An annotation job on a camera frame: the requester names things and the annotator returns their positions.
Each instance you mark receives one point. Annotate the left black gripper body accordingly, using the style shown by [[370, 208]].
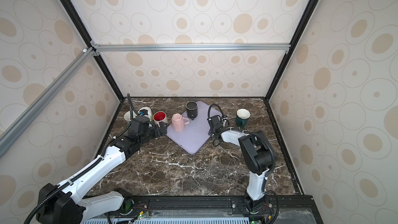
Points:
[[150, 134]]

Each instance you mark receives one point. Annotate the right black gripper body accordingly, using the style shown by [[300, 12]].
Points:
[[211, 132]]

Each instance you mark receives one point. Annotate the white mug red inside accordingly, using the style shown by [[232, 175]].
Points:
[[160, 117]]

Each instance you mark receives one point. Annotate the pink faceted mug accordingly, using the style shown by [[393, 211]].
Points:
[[179, 122]]

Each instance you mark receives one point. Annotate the grey mug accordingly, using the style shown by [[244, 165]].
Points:
[[127, 116]]

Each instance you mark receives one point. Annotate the light green mug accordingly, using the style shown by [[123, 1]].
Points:
[[147, 112]]

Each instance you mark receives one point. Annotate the lavender plastic tray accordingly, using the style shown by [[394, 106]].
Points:
[[195, 134]]

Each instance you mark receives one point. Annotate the dark green mug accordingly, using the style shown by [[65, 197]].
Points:
[[242, 117]]

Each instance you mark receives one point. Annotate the black mug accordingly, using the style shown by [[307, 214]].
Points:
[[192, 110]]

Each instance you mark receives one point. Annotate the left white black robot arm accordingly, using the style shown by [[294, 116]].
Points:
[[64, 203]]

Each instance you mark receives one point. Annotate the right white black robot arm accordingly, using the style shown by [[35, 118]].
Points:
[[259, 156]]

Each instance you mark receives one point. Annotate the horizontal aluminium rail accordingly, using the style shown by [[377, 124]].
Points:
[[191, 47]]

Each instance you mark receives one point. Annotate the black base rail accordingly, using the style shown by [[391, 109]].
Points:
[[215, 210]]

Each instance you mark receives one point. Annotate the left black frame post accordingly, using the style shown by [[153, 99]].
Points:
[[82, 30]]

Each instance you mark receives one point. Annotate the black frame post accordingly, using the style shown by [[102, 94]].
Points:
[[82, 30], [302, 24]]

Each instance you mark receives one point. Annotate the left diagonal aluminium rail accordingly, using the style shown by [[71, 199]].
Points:
[[17, 128]]

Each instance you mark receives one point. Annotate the right black frame post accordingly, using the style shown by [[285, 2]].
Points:
[[302, 24]]

